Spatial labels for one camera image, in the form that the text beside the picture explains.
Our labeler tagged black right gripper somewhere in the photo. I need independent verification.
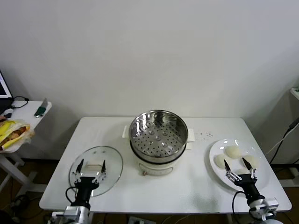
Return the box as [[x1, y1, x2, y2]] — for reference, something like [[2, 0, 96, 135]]
[[224, 157, 261, 200]]

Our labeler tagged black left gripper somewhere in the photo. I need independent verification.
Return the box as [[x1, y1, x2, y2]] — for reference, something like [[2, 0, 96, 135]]
[[71, 159, 107, 206]]

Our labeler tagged round glass pot lid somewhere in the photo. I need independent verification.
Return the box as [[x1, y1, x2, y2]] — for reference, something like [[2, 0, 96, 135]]
[[69, 146, 124, 198]]

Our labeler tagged perforated steel steamer basket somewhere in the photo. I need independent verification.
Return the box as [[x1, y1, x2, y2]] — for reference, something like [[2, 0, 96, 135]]
[[122, 109, 196, 164]]

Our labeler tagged white oval plate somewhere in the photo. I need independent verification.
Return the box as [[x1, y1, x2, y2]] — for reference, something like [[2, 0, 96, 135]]
[[209, 139, 271, 190]]

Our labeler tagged white power strip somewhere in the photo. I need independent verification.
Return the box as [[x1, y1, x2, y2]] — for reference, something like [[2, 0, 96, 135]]
[[127, 216, 150, 224]]

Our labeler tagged white side table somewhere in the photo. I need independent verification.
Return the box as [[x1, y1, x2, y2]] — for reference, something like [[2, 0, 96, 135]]
[[0, 100, 52, 193]]

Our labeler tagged yellow plastic food bag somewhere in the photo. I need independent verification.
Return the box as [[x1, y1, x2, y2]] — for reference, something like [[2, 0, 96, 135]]
[[0, 119, 35, 154]]

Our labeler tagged white shelf with green item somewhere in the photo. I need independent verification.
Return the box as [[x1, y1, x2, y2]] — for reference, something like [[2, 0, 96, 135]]
[[289, 86, 299, 103]]

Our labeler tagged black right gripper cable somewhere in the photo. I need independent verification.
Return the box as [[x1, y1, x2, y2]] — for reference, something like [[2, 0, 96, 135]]
[[232, 190, 245, 213]]

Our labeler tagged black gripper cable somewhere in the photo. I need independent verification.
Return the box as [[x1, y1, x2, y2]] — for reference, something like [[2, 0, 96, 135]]
[[232, 190, 245, 213], [65, 186, 79, 206]]

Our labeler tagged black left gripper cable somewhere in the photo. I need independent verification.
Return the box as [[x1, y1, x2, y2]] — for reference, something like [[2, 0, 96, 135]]
[[65, 186, 79, 206]]

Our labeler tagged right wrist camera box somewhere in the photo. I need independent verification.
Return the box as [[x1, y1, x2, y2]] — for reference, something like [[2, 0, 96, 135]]
[[266, 198, 280, 210]]

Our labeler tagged white desk foot frame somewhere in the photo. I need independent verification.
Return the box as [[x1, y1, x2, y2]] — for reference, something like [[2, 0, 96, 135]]
[[279, 167, 299, 187]]

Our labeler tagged black coiled cable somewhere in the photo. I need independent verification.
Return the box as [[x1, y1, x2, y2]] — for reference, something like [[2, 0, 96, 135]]
[[10, 193, 31, 212]]

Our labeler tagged white cable with black plug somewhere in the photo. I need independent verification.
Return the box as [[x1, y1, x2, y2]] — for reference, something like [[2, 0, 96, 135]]
[[265, 116, 299, 164]]

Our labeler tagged black charger cable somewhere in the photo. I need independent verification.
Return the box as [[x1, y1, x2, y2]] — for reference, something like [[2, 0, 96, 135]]
[[10, 95, 30, 109]]

